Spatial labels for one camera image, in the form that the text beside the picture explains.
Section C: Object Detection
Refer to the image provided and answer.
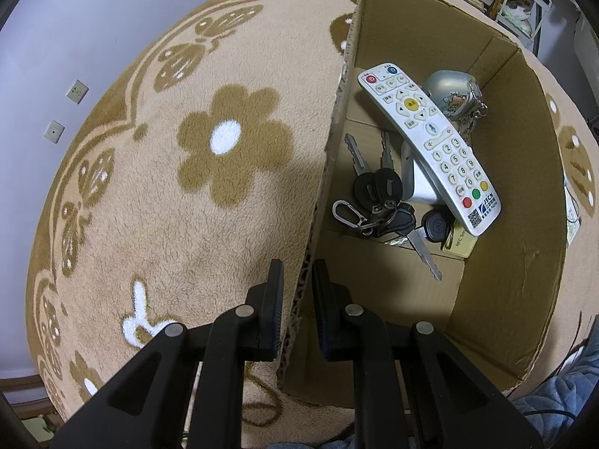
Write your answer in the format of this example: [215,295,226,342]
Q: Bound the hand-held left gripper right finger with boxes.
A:
[311,259,547,449]

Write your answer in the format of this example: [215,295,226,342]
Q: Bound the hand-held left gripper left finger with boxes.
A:
[49,259,286,449]

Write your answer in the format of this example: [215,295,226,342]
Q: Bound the bunch of keys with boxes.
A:
[332,132,443,281]

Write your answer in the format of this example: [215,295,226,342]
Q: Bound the gold tag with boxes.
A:
[441,224,479,259]

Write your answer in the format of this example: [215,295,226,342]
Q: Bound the white rectangular plastic box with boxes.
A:
[400,140,452,207]

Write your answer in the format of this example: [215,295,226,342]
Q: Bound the printed cardboard box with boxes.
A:
[276,0,581,396]

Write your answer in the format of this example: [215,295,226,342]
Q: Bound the white remote control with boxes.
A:
[358,62,502,237]

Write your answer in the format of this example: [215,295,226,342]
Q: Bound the silver round trinket keychain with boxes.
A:
[421,70,488,140]

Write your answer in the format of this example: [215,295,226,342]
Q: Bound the tan printed blanket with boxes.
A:
[25,0,599,424]

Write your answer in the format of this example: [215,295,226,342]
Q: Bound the person's blue trousers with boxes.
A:
[512,346,599,449]

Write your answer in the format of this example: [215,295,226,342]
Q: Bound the white labelled packet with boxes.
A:
[563,175,582,250]

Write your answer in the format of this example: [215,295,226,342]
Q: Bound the black cable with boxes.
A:
[515,408,579,421]

